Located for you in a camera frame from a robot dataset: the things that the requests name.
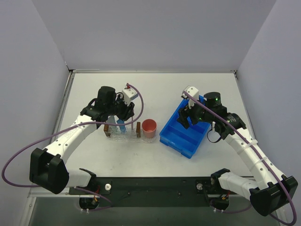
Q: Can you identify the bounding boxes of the blue toothpaste tube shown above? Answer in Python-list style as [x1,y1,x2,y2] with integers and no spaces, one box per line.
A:
[117,119,126,134]

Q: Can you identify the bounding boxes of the blue plastic compartment bin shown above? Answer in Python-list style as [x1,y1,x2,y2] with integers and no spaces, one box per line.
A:
[159,99,210,159]

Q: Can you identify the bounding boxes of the aluminium frame rail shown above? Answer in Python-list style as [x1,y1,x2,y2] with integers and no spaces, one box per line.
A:
[28,183,102,198]

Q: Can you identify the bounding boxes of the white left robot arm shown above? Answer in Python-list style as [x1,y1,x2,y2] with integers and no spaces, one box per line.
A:
[29,85,138,194]

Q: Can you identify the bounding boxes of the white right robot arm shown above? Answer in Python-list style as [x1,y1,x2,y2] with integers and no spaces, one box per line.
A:
[177,87,298,219]

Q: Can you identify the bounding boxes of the white toothpaste tube green cap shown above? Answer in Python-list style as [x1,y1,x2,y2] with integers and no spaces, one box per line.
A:
[106,116,118,133]

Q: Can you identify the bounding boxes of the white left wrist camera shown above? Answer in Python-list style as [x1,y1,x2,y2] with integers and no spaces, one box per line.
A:
[121,83,138,106]

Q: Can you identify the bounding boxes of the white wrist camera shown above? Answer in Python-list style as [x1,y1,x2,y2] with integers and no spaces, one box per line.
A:
[181,85,199,109]
[121,83,138,106]

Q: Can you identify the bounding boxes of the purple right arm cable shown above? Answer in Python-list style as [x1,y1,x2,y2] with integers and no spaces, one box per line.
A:
[182,91,296,226]

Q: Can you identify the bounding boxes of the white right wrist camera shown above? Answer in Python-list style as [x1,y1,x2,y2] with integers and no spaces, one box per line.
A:
[181,85,199,109]

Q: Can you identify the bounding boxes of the pink plastic cup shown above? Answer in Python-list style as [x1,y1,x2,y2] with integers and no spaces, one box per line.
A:
[142,119,157,139]

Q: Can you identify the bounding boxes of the clear textured glass tray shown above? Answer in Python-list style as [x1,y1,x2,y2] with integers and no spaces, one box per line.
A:
[103,121,157,143]

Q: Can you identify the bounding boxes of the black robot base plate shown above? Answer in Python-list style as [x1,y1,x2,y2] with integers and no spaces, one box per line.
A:
[69,177,231,209]

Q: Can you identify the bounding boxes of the clear acrylic toothbrush holder rack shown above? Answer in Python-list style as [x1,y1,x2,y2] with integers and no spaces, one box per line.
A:
[103,121,142,139]

